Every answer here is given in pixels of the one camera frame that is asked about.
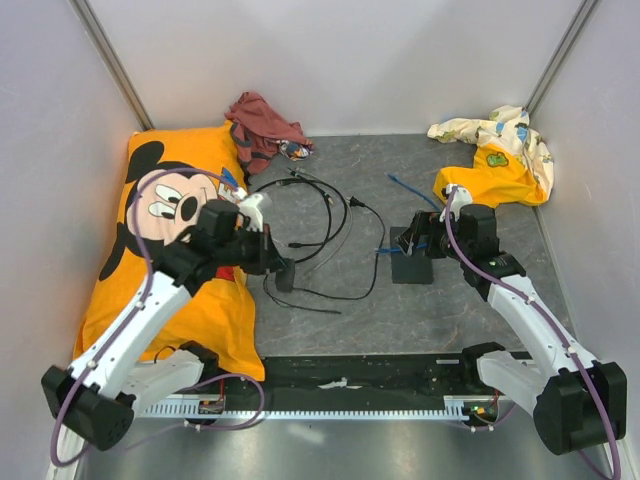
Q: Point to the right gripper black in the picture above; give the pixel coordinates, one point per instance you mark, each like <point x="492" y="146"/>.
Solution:
<point x="423" y="223"/>

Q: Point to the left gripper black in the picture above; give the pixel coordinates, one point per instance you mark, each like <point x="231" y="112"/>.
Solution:
<point x="269" y="260"/>

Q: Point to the black power adapter brick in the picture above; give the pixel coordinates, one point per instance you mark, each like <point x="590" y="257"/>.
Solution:
<point x="284" y="286"/>

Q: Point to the black network switch box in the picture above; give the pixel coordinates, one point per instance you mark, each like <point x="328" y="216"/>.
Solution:
<point x="414" y="270"/>

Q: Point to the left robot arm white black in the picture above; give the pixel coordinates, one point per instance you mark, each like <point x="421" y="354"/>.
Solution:
<point x="100" y="393"/>

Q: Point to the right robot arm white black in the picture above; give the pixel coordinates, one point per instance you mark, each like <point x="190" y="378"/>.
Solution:
<point x="575" y="400"/>

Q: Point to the yellow patterned children's garment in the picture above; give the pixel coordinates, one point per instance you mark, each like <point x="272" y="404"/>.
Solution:
<point x="511" y="164"/>

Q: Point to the maroon crumpled garment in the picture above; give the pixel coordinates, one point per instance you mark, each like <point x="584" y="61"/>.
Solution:
<point x="260" y="133"/>

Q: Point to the orange Mickey Mouse pillow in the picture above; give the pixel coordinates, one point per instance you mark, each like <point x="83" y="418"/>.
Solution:
<point x="170" y="175"/>

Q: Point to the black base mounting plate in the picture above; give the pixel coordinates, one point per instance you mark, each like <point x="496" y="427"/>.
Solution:
<point x="400" y="375"/>

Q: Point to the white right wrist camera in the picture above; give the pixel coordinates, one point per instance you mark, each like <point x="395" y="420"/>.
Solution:
<point x="455" y="198"/>

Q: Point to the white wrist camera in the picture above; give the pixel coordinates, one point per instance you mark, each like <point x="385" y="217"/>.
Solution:
<point x="455" y="198"/>
<point x="251" y="207"/>

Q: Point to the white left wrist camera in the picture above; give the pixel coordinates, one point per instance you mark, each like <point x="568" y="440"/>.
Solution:
<point x="251" y="207"/>

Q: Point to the slotted aluminium cable duct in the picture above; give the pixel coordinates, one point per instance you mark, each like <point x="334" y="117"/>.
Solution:
<point x="326" y="405"/>

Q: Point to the right aluminium corner post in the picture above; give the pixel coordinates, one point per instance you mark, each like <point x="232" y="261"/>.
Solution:
<point x="560" y="55"/>

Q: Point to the aluminium corner post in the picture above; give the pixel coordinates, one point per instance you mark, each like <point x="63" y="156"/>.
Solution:
<point x="109" y="56"/>
<point x="560" y="55"/>

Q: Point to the left aluminium corner post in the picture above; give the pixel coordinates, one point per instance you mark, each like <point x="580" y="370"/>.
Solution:
<point x="109" y="56"/>

